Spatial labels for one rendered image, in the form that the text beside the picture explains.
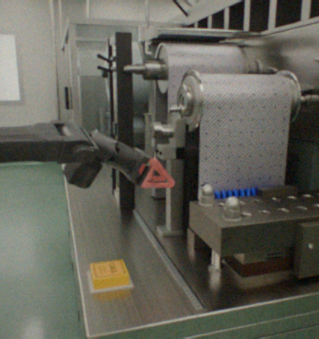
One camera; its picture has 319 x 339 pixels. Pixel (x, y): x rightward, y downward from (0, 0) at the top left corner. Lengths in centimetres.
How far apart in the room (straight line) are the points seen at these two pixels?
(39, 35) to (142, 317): 593
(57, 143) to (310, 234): 51
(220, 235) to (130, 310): 21
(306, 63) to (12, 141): 76
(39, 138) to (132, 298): 34
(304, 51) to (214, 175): 42
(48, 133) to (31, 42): 570
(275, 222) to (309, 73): 46
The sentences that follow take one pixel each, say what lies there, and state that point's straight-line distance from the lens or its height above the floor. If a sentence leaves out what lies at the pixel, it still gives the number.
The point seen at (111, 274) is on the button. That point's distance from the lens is 72.
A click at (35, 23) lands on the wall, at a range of 639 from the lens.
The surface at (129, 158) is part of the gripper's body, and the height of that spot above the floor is 113.
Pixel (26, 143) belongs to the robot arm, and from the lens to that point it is 65.
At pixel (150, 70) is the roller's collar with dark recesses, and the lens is 107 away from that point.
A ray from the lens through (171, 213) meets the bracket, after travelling 93.
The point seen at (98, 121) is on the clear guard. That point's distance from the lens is 180.
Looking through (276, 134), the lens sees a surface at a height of 117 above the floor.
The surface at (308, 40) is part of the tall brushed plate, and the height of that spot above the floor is 140.
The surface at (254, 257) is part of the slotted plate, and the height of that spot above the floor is 95.
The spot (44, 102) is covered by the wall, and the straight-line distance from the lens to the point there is 631.
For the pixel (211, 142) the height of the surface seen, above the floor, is 116.
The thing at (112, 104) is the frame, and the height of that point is 123.
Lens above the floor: 128
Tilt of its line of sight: 13 degrees down
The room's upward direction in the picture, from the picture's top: straight up
